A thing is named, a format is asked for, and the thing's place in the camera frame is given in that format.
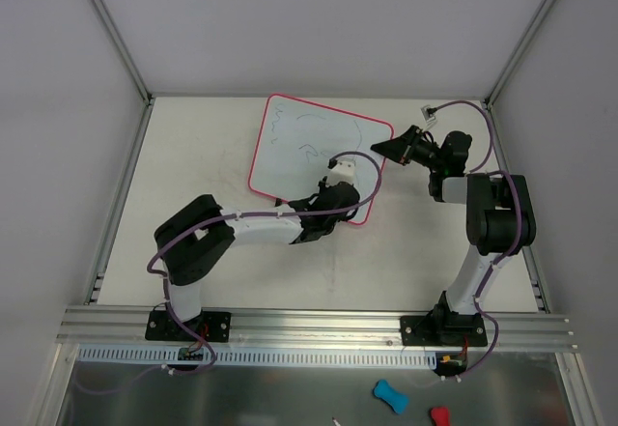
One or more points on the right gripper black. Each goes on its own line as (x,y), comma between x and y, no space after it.
(408,146)

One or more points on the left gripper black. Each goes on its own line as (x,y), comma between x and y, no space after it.
(339,196)

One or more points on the pink framed whiteboard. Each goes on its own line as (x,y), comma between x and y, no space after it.
(298,137)

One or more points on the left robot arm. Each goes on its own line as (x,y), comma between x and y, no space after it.
(193,240)

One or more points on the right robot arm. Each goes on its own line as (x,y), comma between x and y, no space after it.
(499,222)

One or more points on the blue eraser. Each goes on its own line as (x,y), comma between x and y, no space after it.
(395,400)

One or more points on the red eraser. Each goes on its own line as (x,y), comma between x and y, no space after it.
(440,416)

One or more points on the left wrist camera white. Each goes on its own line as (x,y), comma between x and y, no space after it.
(340,170)

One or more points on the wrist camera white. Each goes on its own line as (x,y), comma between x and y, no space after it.
(429,115)
(340,170)

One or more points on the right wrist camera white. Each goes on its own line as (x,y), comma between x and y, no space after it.
(429,115)

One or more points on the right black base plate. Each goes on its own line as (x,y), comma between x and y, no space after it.
(426,330)

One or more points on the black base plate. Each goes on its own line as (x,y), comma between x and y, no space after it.
(426,330)
(213,326)

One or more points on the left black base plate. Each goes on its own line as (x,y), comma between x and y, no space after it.
(213,326)

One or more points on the white slotted cable duct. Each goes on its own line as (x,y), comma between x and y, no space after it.
(225,356)

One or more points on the aluminium rail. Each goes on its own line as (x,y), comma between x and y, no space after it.
(313,329)

